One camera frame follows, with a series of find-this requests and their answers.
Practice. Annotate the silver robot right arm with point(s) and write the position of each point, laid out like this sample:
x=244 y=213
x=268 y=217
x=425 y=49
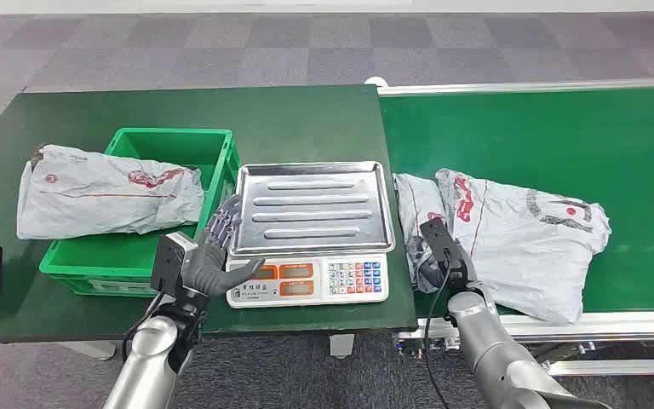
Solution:
x=490 y=350

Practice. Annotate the steel scale tray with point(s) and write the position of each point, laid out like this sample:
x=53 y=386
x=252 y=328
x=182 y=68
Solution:
x=313 y=206

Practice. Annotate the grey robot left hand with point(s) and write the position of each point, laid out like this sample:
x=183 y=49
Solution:
x=208 y=268

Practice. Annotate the green plastic crate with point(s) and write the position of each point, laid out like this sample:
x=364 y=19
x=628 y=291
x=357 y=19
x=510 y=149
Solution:
x=135 y=259

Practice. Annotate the white table leg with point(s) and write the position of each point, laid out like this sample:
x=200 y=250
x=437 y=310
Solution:
x=341 y=345

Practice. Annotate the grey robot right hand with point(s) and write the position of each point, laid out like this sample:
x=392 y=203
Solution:
x=462 y=271

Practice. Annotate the white electronic weighing scale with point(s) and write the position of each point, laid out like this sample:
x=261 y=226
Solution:
x=304 y=279

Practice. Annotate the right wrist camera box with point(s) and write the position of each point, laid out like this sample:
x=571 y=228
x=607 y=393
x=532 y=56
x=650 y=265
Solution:
x=437 y=237

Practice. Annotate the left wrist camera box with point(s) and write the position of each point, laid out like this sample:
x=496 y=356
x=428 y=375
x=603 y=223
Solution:
x=169 y=259

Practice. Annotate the large grey mailer bag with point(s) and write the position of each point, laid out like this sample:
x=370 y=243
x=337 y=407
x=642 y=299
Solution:
x=524 y=248

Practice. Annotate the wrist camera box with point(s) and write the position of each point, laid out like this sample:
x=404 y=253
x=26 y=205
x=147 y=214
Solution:
x=437 y=237
x=169 y=259

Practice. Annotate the small crumpled grey mailer bag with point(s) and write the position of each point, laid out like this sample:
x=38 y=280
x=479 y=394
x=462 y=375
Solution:
x=417 y=203

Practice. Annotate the dark green table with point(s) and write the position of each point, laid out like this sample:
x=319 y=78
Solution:
x=304 y=124

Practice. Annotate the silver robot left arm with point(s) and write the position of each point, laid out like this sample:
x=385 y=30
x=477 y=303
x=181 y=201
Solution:
x=149 y=361

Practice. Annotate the grey mailer bag, red stripe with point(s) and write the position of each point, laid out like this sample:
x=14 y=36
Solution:
x=101 y=195

